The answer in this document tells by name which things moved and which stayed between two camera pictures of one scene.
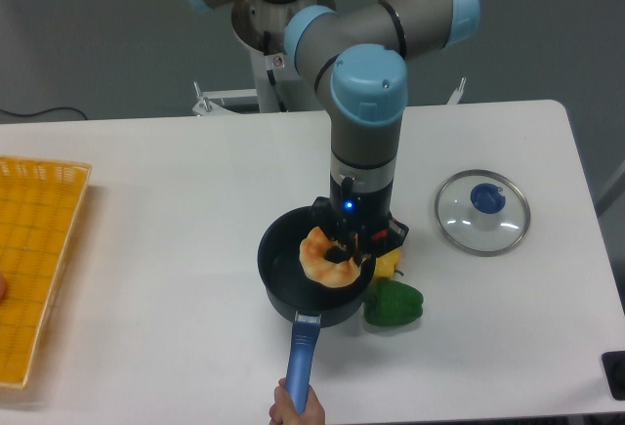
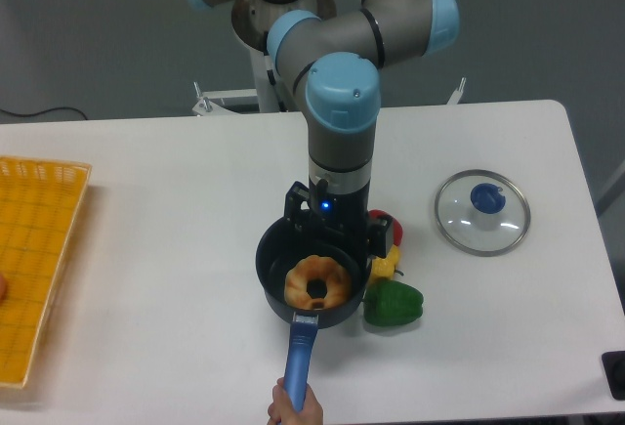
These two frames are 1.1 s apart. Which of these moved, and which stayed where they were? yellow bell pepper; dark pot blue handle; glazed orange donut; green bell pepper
Moved: glazed orange donut
Stayed: yellow bell pepper; dark pot blue handle; green bell pepper
